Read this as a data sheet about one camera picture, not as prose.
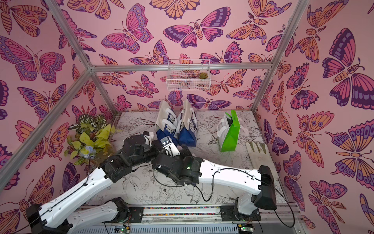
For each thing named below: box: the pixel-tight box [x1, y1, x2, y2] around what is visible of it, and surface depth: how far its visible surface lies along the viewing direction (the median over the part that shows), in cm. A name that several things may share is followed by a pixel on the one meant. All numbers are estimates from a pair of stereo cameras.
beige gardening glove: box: [245, 141, 283, 186], surface depth 95 cm
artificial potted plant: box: [64, 114, 123, 166], surface depth 80 cm
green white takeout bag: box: [216, 109, 242, 153], surface depth 85 cm
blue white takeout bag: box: [156, 128, 187, 147], surface depth 91 cm
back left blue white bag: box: [155, 99, 178, 145], surface depth 91 cm
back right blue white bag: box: [176, 99, 198, 147], surface depth 91 cm
